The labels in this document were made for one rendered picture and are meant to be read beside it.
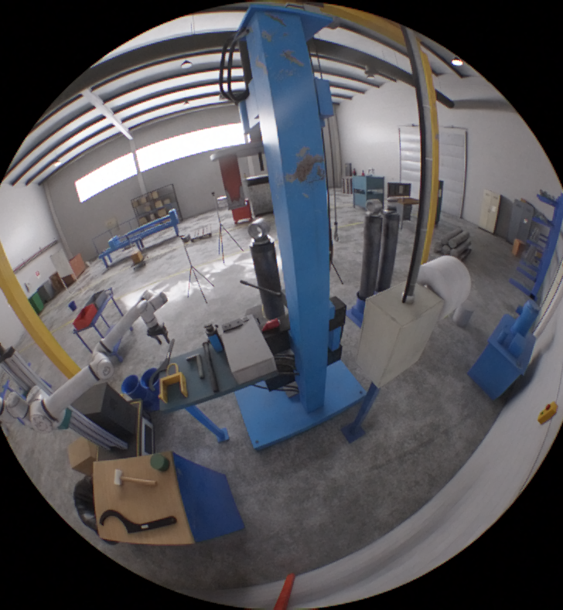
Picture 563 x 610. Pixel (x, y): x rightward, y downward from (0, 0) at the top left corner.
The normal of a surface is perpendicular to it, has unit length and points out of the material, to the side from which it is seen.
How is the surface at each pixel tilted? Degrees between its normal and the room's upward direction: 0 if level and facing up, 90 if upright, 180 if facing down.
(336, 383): 0
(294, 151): 90
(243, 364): 0
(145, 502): 0
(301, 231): 90
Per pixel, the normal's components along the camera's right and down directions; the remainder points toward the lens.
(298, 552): -0.13, -0.78
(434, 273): -0.91, 0.33
